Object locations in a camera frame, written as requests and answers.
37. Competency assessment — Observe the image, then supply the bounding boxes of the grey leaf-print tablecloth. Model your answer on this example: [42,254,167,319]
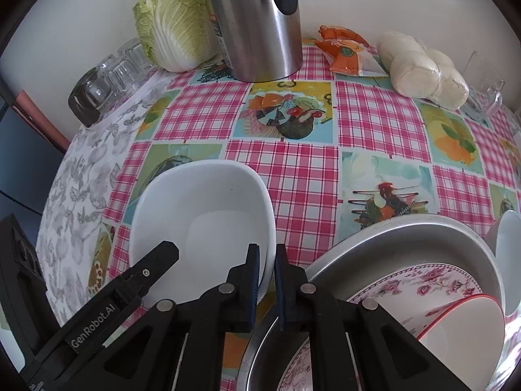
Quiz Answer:
[36,71,172,326]

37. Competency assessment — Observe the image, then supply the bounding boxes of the stainless steel thermos jug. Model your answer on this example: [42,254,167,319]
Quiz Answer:
[202,0,304,83]

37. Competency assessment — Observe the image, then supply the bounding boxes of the orange sausage pack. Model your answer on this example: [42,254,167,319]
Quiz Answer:
[318,24,369,50]

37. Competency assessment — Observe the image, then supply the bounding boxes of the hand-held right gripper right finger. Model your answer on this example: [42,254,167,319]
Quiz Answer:
[275,243,477,391]

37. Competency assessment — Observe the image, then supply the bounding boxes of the aluminium round pan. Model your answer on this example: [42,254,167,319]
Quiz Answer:
[304,213,506,335]

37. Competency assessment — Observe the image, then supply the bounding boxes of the bag of white steamed buns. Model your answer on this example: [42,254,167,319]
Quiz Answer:
[378,30,470,110]

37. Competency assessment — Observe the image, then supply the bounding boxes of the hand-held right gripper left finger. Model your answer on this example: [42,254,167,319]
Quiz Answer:
[57,243,261,391]

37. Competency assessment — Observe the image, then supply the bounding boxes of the small red-rimmed white bowl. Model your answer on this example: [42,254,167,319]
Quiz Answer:
[415,293,506,391]

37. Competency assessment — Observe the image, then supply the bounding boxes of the dark-bottomed glass tumbler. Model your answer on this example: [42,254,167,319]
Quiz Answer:
[68,67,119,127]

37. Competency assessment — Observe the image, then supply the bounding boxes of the pink checkered picture tablecloth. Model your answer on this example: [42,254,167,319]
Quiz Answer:
[98,45,521,391]

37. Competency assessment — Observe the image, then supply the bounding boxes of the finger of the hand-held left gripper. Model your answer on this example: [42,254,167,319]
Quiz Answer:
[116,240,180,299]
[0,214,60,371]

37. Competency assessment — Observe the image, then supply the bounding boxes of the clear glass mug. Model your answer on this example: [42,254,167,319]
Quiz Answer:
[462,51,505,121]

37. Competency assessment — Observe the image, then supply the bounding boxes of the napa cabbage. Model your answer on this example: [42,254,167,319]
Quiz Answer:
[134,0,220,73]

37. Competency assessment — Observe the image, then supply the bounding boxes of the pink board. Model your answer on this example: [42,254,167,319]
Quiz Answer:
[12,92,72,151]

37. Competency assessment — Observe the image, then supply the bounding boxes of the plain white oval bowl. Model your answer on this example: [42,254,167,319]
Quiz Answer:
[128,160,276,318]

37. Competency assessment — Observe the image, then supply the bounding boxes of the orange and white packet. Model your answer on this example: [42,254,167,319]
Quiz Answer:
[315,40,387,77]

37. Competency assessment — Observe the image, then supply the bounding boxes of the stainless steel basin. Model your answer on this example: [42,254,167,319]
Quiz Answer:
[240,310,314,391]

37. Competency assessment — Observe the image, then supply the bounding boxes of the white bowl with flower print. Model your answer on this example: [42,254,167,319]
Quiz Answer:
[484,210,521,318]

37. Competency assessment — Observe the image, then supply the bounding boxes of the clear glass tumbler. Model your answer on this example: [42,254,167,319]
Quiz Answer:
[118,37,154,76]
[104,55,139,95]

